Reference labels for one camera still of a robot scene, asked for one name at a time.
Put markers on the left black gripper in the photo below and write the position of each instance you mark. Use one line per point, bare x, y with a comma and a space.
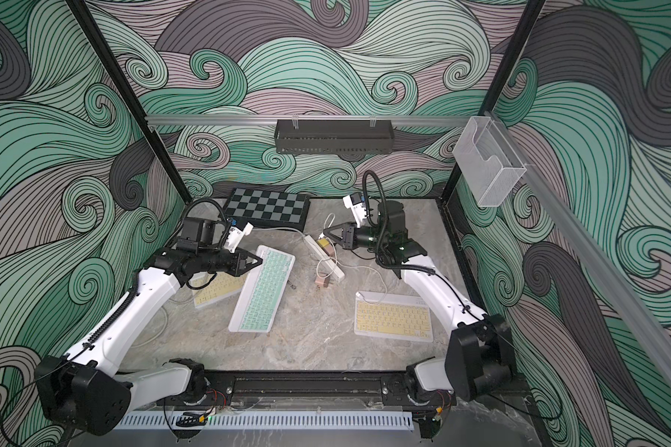
240, 266

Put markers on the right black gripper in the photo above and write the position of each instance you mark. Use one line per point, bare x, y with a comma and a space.
353, 239

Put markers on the green wireless keyboard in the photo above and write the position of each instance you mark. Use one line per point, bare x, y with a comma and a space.
262, 291

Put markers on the white power strip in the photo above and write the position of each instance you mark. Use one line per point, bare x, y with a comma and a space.
326, 265

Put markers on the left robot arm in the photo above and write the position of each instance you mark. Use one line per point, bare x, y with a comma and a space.
83, 389

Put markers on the yellow keyboard left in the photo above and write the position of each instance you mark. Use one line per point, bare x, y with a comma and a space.
221, 288

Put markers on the yellow keyboard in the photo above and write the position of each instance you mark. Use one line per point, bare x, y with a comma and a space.
221, 288
392, 316

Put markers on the yellow keyboard right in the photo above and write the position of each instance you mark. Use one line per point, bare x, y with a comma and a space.
392, 316

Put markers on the black chessboard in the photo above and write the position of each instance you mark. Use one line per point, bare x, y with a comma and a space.
268, 209

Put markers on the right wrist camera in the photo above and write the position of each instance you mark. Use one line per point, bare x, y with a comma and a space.
355, 202

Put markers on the black wall tray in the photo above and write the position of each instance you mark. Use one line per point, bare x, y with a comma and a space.
334, 137

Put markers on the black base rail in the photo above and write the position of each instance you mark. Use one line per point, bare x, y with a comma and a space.
241, 389

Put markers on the clear plastic wall bin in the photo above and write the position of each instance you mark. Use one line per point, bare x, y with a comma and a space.
487, 157

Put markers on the white slotted cable duct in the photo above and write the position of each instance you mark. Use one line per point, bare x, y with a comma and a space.
268, 420

